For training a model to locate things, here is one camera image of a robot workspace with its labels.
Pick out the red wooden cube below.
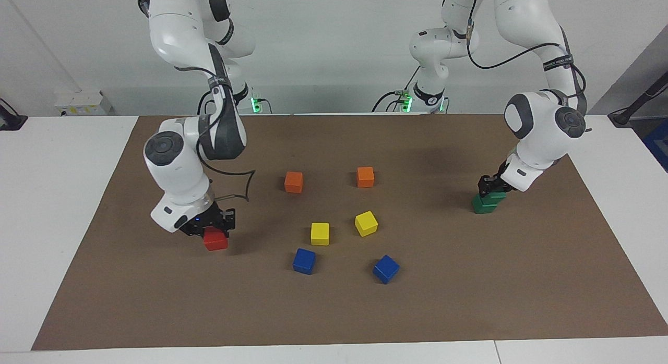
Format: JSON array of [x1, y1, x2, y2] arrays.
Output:
[[203, 227, 229, 252]]

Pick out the blue wooden cube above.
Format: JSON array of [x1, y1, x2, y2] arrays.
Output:
[[372, 254, 400, 285], [292, 248, 317, 275]]

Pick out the brown table mat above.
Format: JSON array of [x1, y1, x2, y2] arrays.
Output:
[[31, 113, 668, 351]]

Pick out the blue crate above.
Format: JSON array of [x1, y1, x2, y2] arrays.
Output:
[[641, 118, 668, 173]]

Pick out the white power strip box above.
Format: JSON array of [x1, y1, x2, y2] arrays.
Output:
[[54, 90, 113, 117]]

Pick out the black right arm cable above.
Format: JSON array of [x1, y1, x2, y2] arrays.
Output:
[[174, 66, 257, 202]]

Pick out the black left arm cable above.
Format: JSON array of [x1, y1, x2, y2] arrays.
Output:
[[466, 0, 588, 115]]

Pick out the black arm base cable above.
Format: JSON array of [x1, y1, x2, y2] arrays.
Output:
[[371, 66, 423, 114]]

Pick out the black clamp mount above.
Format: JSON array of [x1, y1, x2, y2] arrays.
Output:
[[0, 98, 28, 131]]

